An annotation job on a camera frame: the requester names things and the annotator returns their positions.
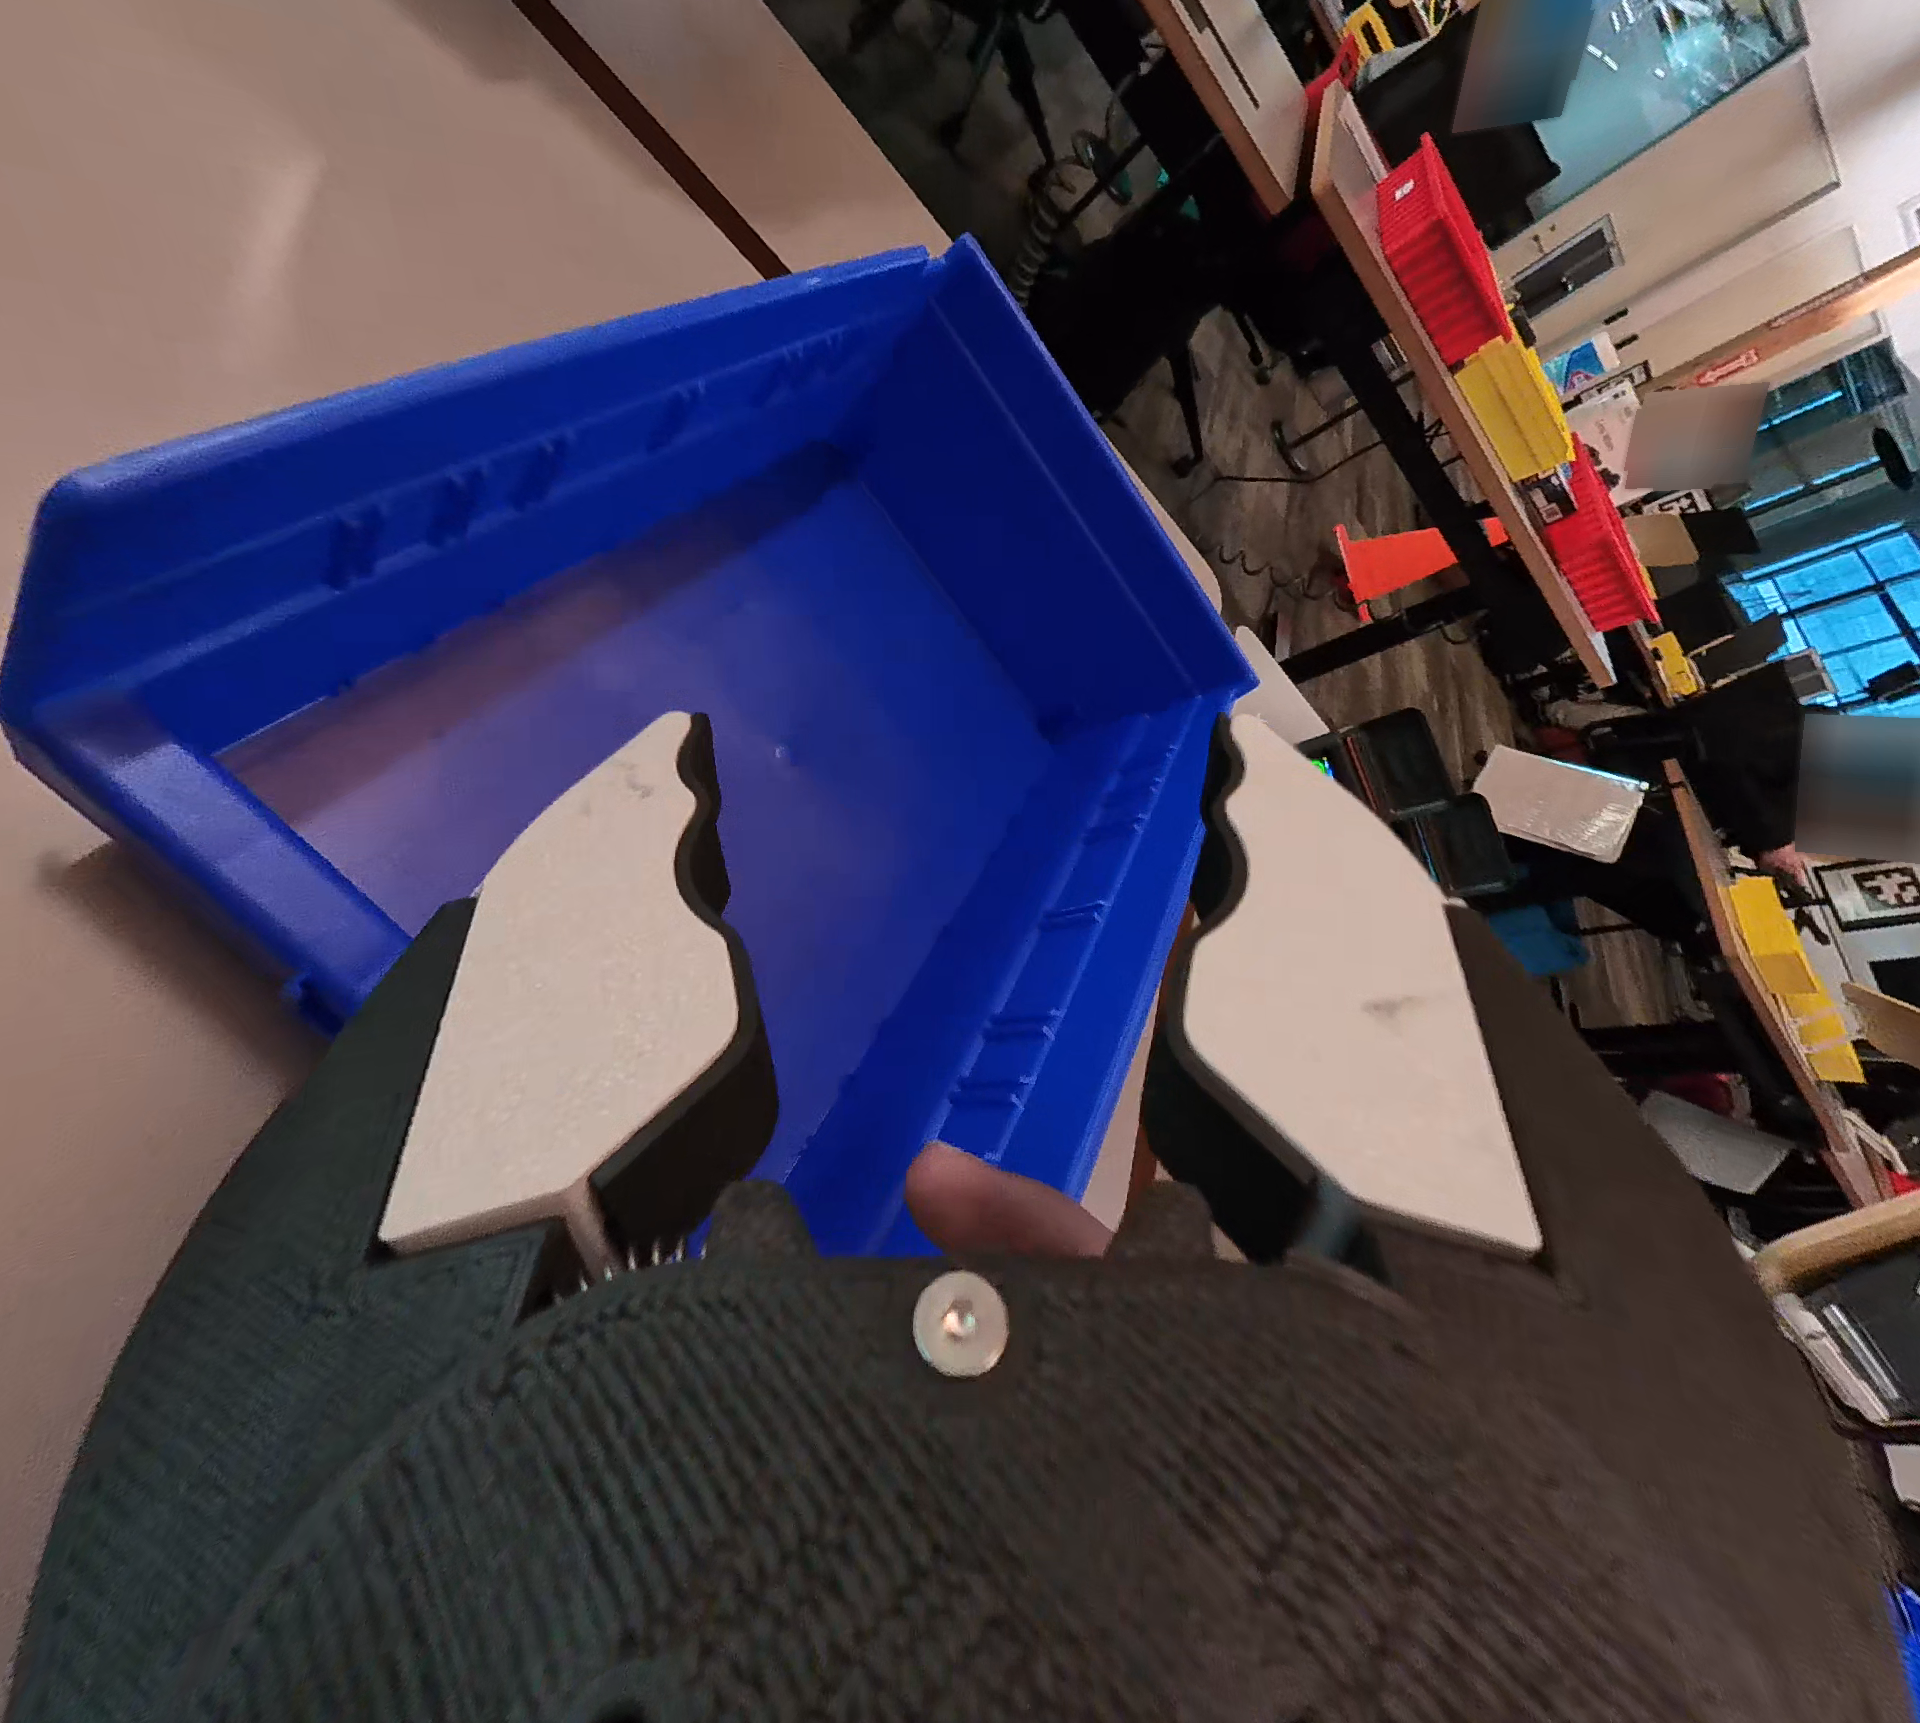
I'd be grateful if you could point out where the red plastic bin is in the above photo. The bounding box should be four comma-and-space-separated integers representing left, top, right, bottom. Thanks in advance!
1543, 440, 1661, 634
1374, 137, 1513, 364

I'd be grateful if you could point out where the person's right hand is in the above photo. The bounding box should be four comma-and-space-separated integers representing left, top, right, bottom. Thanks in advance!
905, 1142, 1115, 1260

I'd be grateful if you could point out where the stack of yellow bins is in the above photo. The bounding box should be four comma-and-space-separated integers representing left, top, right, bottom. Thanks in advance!
1724, 876, 1870, 1088

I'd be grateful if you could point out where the long wooden table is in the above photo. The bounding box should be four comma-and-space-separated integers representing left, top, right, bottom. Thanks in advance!
1020, 0, 1309, 218

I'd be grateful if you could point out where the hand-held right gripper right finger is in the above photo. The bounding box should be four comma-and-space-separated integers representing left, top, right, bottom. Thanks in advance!
1139, 710, 1547, 1268

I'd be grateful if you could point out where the wooden table with bins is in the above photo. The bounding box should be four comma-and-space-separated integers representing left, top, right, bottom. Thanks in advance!
1307, 81, 1669, 694

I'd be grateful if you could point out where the yellow plastic bin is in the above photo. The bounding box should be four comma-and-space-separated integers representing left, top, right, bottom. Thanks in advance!
1451, 336, 1577, 484

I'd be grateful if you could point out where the silver flat panel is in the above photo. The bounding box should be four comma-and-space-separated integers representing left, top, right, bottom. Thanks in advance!
1472, 746, 1649, 864

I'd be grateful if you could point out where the black and white marker tag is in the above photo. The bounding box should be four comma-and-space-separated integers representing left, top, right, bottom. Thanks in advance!
1814, 860, 1920, 930

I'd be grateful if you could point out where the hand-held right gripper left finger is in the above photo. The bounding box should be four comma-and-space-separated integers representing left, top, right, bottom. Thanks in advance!
372, 708, 782, 1282

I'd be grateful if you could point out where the blue plastic bin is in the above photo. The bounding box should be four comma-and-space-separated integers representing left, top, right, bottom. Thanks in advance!
0, 236, 1259, 1260

